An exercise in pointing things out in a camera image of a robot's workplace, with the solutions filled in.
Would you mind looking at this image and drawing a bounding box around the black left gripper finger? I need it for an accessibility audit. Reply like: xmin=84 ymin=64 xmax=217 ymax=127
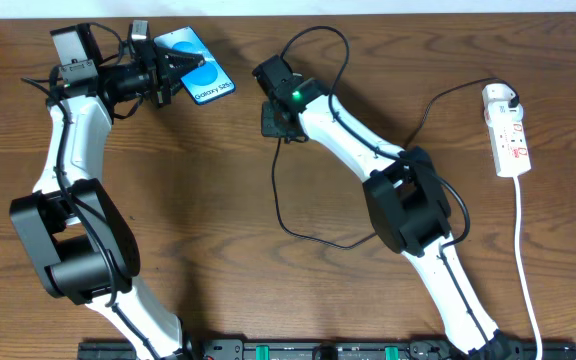
xmin=165 ymin=81 xmax=184 ymax=100
xmin=160 ymin=48 xmax=206 ymax=80

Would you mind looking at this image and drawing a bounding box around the blue Galaxy smartphone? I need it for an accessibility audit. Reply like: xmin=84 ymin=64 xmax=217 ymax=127
xmin=154 ymin=26 xmax=236 ymax=105

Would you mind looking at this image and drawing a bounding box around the black USB charging cable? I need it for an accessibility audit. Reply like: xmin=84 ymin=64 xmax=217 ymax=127
xmin=270 ymin=76 xmax=521 ymax=250

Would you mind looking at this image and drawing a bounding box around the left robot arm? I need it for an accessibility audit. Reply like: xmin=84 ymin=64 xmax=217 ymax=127
xmin=9 ymin=20 xmax=204 ymax=359

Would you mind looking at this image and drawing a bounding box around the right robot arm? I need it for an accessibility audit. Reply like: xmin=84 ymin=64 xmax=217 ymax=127
xmin=252 ymin=55 xmax=515 ymax=359

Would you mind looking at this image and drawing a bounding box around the white USB charger plug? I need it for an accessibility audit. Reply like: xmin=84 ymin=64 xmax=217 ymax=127
xmin=482 ymin=82 xmax=520 ymax=111

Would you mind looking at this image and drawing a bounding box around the white power strip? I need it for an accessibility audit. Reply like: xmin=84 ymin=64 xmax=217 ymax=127
xmin=484 ymin=101 xmax=531 ymax=178

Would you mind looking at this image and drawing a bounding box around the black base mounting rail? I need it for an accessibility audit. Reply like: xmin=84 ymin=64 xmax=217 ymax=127
xmin=75 ymin=339 xmax=576 ymax=360

